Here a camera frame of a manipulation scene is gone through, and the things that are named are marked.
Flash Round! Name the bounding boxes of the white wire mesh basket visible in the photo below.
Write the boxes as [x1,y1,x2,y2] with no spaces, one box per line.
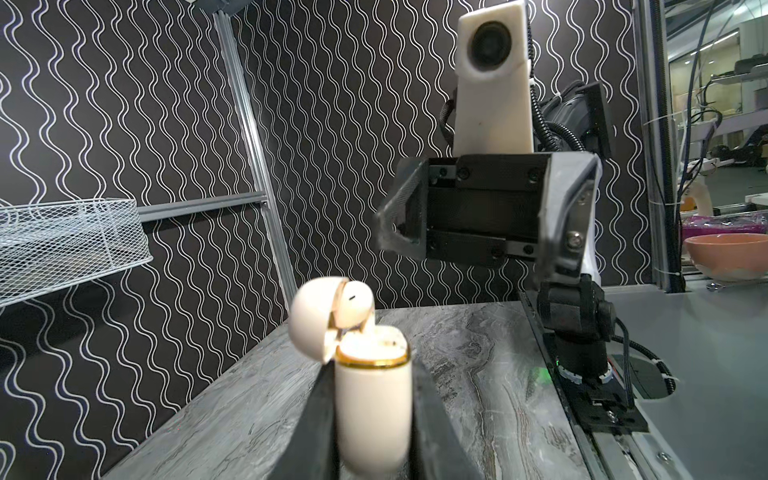
[1,198,152,307]

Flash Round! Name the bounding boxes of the white wireless earbud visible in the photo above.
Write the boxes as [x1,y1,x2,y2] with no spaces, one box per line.
[333,281,375,332]

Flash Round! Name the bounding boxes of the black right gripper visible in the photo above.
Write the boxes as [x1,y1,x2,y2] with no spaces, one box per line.
[374,152,602,282]

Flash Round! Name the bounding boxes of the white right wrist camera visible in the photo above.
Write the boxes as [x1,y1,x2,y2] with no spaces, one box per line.
[452,1,534,156]

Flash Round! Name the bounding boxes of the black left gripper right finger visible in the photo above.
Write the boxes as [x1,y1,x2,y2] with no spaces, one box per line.
[408,359,480,480]

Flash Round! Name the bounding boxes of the pink bowl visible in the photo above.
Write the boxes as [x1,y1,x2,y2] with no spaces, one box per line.
[684,233,767,282]

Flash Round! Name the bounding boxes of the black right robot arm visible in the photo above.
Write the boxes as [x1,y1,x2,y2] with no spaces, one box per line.
[374,81,633,404]

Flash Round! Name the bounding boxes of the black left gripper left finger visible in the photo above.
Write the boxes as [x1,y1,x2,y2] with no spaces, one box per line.
[268,362,339,480]

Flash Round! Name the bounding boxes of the aluminium corner frame post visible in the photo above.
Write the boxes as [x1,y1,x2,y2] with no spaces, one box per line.
[214,11,297,309]

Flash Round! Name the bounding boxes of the cream earbud charging case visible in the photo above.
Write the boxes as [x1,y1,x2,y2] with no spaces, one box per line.
[289,277,413,478]

